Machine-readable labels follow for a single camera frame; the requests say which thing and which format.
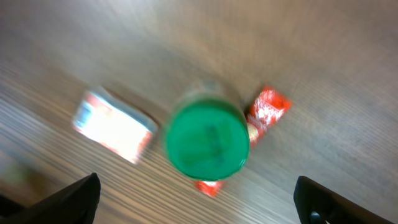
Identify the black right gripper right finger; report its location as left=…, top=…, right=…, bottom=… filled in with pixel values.
left=294, top=176, right=392, bottom=224

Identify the green lid jar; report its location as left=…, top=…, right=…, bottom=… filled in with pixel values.
left=165, top=80, right=250, bottom=181

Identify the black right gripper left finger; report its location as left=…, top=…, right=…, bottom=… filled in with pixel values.
left=1, top=173, right=101, bottom=224

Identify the red coffee stick sachet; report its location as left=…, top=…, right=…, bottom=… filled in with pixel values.
left=193, top=86, right=292, bottom=197

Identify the red white small box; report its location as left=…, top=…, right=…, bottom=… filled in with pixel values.
left=72, top=87, right=159, bottom=164

